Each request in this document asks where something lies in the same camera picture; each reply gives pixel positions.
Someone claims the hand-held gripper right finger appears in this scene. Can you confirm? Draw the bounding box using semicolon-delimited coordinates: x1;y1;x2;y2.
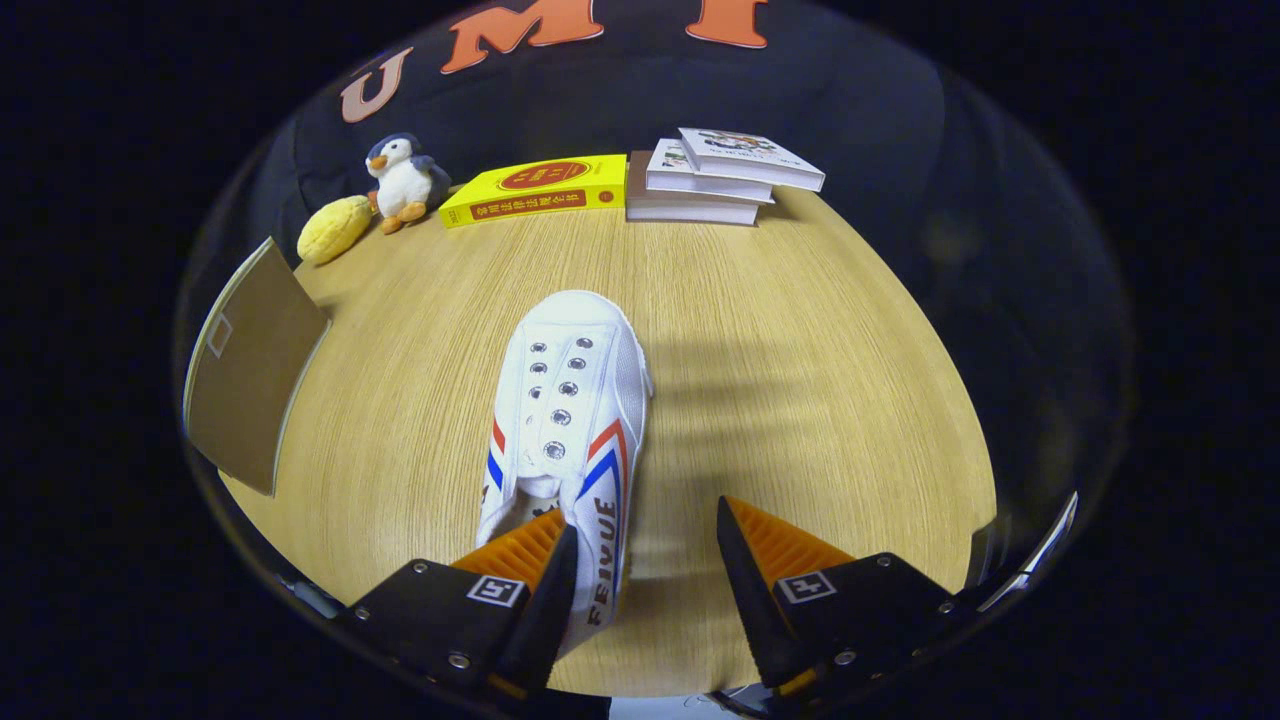
715;494;959;698

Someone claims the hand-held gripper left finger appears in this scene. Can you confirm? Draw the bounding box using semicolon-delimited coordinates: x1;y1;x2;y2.
335;508;581;701

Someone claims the white canvas shoe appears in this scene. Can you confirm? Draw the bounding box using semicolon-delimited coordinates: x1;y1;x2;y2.
475;290;654;656

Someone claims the cream fabric storage box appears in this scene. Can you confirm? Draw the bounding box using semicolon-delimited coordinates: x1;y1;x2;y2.
183;237;333;498

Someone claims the yellow book with red circle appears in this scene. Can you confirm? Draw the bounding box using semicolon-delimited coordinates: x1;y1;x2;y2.
438;154;629;229

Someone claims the yellow round plush toy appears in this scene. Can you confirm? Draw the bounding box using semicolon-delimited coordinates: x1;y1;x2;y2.
297;195;374;266

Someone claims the penguin plush toy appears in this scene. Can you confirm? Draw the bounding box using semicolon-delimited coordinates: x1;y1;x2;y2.
364;133;453;235

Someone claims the white book with green print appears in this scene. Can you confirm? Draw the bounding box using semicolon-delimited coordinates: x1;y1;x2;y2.
645;138;776;204

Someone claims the white book with illustrated cover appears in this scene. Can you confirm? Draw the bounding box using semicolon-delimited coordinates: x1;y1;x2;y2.
678;127;827;193

